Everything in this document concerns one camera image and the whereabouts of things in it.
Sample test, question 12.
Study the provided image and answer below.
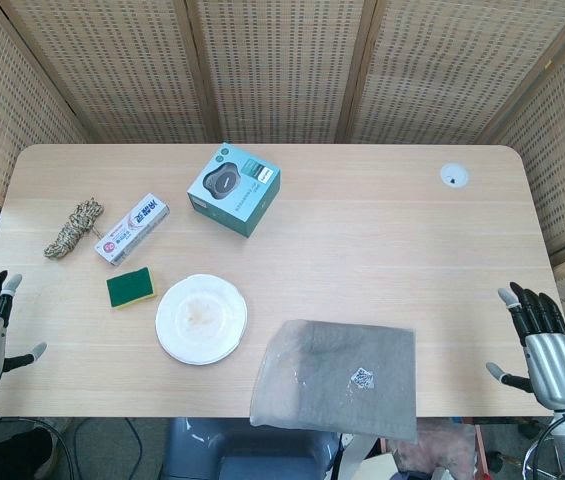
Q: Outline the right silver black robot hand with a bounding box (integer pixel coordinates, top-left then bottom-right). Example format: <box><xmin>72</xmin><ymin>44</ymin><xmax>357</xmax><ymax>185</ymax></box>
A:
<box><xmin>485</xmin><ymin>282</ymin><xmax>565</xmax><ymax>412</ymax></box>

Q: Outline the green yellow sponge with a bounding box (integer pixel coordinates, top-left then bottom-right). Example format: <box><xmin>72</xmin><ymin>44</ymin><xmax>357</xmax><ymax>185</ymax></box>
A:
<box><xmin>106</xmin><ymin>266</ymin><xmax>157</xmax><ymax>310</ymax></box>

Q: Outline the white round plate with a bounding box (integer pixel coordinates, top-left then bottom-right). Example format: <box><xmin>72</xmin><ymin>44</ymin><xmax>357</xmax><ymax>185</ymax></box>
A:
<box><xmin>155</xmin><ymin>273</ymin><xmax>249</xmax><ymax>366</ymax></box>

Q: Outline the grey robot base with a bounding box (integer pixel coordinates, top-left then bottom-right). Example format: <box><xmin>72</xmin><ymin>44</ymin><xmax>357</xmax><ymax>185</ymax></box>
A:
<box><xmin>161</xmin><ymin>417</ymin><xmax>346</xmax><ymax>480</ymax></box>

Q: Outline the pink plastic bag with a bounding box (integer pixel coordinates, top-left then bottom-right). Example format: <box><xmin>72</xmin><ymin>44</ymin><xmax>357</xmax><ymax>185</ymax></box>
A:
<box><xmin>395</xmin><ymin>424</ymin><xmax>479</xmax><ymax>480</ymax></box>

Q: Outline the white toothpaste box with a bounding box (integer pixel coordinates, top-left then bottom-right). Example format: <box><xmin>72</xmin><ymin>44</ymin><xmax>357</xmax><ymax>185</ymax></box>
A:
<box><xmin>93</xmin><ymin>192</ymin><xmax>172</xmax><ymax>267</ymax></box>

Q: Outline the QR code sticker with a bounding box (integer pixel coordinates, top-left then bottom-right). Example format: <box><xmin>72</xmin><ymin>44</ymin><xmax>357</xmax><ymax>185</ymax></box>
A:
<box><xmin>349</xmin><ymin>367</ymin><xmax>377</xmax><ymax>392</ymax></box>

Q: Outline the grey cloth in plastic bag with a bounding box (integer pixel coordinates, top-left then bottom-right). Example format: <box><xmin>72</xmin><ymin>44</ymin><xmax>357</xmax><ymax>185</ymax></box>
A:
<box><xmin>249</xmin><ymin>319</ymin><xmax>419</xmax><ymax>444</ymax></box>

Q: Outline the teal product box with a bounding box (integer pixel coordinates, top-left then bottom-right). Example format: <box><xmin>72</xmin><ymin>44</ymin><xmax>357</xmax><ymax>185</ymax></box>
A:
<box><xmin>186</xmin><ymin>142</ymin><xmax>282</xmax><ymax>239</ymax></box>

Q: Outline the bamboo folding screen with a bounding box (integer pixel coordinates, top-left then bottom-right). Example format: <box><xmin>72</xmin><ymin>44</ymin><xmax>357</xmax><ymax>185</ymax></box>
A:
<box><xmin>0</xmin><ymin>0</ymin><xmax>565</xmax><ymax>361</ymax></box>

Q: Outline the braided rope bundle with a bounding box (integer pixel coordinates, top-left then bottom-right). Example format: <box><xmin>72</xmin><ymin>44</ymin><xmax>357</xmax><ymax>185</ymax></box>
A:
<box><xmin>43</xmin><ymin>198</ymin><xmax>105</xmax><ymax>260</ymax></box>

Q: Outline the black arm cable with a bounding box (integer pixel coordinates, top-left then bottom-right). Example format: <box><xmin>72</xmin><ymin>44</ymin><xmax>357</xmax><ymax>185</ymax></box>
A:
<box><xmin>26</xmin><ymin>417</ymin><xmax>144</xmax><ymax>480</ymax></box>

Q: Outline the white table cable grommet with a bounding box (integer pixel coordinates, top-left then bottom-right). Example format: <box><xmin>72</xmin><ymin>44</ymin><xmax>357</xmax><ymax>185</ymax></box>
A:
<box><xmin>439</xmin><ymin>163</ymin><xmax>470</xmax><ymax>189</ymax></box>

